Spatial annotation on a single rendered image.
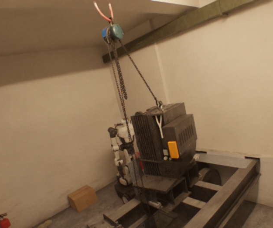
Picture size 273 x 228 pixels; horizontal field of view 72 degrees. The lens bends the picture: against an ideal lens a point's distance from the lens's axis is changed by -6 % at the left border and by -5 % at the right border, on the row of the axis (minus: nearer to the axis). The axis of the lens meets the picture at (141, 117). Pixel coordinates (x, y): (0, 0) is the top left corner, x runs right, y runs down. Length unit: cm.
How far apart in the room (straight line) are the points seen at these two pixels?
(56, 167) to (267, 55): 366
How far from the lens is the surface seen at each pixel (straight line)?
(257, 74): 265
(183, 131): 200
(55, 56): 404
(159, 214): 322
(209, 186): 243
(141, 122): 215
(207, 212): 208
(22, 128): 375
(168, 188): 205
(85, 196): 390
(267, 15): 262
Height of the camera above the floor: 195
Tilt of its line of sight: 10 degrees down
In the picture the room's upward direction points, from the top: 13 degrees counter-clockwise
